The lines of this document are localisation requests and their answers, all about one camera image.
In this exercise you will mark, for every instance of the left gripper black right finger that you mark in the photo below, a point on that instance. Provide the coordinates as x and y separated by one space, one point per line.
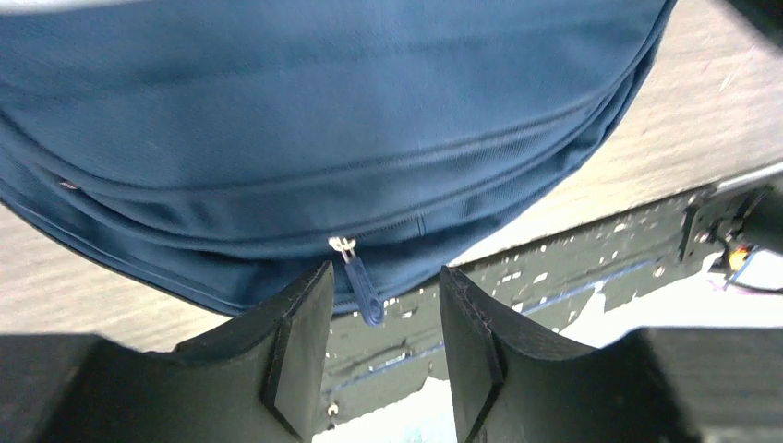
513 380

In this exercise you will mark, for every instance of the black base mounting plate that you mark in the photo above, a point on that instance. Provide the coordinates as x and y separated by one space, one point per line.
550 280

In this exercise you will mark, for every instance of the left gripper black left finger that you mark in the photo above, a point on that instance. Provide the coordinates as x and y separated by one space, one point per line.
255 378

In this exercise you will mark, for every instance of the navy blue student backpack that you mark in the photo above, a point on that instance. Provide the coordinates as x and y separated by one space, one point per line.
217 150

